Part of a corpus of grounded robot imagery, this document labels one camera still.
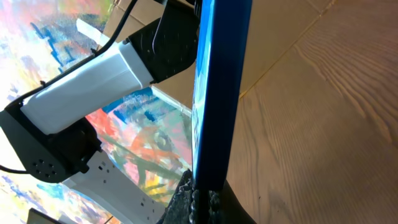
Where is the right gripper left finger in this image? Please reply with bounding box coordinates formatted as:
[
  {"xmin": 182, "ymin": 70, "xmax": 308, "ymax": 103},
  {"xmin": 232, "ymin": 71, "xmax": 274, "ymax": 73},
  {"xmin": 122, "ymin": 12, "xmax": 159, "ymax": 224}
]
[{"xmin": 157, "ymin": 169, "xmax": 193, "ymax": 224}]

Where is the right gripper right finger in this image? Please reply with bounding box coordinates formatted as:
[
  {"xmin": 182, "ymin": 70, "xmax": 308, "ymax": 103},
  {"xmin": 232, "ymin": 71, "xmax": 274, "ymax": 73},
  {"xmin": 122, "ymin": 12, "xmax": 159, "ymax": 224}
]
[{"xmin": 211, "ymin": 181, "xmax": 256, "ymax": 224}]

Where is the blue Galaxy smartphone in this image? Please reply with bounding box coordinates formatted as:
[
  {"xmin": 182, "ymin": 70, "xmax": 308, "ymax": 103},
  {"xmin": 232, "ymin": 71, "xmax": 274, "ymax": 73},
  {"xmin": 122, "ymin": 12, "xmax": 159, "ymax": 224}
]
[{"xmin": 192, "ymin": 0, "xmax": 252, "ymax": 190}]

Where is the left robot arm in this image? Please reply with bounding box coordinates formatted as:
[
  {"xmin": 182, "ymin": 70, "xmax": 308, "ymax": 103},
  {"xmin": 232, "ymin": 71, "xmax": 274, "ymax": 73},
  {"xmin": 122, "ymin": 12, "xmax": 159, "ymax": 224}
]
[{"xmin": 1, "ymin": 0, "xmax": 202, "ymax": 223}]

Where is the colourful painted backdrop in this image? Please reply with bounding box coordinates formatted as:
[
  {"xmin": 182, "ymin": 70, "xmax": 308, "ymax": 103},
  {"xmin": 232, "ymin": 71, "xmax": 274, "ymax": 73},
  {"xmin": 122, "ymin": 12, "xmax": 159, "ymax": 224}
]
[{"xmin": 0, "ymin": 0, "xmax": 195, "ymax": 224}]

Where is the brown cardboard panel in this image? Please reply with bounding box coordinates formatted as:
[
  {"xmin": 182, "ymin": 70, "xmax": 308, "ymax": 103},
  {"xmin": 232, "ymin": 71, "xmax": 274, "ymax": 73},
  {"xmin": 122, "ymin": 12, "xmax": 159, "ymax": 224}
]
[{"xmin": 102, "ymin": 0, "xmax": 338, "ymax": 108}]

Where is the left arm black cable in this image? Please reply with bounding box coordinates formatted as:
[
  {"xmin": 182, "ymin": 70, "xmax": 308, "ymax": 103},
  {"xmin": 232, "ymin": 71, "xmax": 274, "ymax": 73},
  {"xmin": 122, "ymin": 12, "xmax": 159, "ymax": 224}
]
[{"xmin": 0, "ymin": 0, "xmax": 139, "ymax": 174}]

